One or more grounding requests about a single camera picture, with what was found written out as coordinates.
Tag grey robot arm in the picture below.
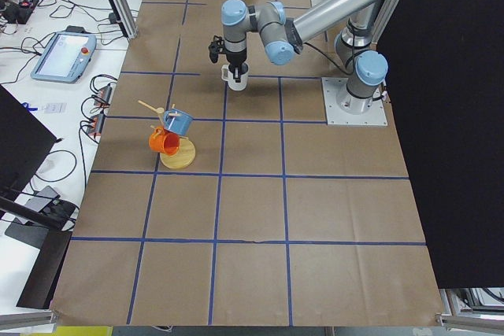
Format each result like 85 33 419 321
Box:
209 0 388 90

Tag blue mug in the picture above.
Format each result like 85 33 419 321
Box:
162 108 193 136

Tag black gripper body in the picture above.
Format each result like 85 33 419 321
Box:
224 41 247 67

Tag white mug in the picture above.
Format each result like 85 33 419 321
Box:
221 63 249 91

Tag black monitor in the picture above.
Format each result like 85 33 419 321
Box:
1 87 61 230

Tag blue teach pendant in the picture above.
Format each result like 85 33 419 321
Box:
30 31 97 83

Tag orange mug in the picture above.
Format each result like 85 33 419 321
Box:
148 126 180 156

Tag wooden mug tree stand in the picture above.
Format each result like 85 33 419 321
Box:
138 100 196 170

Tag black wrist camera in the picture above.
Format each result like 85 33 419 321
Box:
208 35 226 64

